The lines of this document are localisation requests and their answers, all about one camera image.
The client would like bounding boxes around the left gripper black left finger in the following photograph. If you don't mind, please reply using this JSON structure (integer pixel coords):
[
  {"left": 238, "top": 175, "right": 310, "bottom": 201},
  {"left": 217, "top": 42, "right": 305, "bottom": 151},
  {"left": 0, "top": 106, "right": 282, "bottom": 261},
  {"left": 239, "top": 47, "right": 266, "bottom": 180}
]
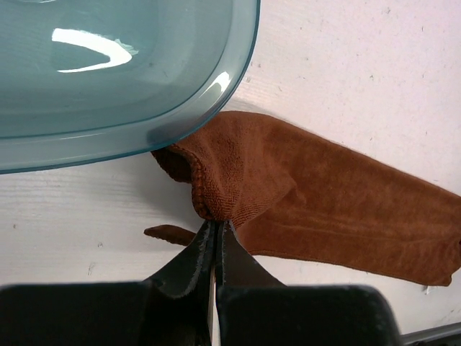
[{"left": 142, "top": 221, "right": 216, "bottom": 345}]

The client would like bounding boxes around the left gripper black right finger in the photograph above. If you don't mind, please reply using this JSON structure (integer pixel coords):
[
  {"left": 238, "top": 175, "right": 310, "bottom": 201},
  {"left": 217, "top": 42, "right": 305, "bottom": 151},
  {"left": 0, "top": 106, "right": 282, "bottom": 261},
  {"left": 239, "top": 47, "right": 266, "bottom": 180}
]
[{"left": 215, "top": 221, "right": 285, "bottom": 345}]

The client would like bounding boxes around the brown microfiber towel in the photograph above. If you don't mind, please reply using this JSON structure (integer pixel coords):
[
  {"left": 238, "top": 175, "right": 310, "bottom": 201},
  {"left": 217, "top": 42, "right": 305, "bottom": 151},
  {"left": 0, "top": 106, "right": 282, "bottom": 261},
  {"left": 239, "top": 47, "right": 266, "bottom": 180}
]
[{"left": 153, "top": 111, "right": 460, "bottom": 286}]

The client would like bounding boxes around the teal translucent plastic bin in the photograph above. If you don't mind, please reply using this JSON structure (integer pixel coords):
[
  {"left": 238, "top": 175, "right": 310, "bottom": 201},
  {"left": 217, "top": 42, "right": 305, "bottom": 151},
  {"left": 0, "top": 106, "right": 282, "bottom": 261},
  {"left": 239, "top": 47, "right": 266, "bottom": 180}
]
[{"left": 1, "top": 1, "right": 261, "bottom": 173}]

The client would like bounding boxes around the aluminium mounting rail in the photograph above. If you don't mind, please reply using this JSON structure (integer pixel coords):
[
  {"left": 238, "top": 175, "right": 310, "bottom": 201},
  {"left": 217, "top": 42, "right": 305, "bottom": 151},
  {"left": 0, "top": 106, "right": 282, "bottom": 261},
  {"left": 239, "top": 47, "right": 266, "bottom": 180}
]
[{"left": 401, "top": 322, "right": 461, "bottom": 346}]

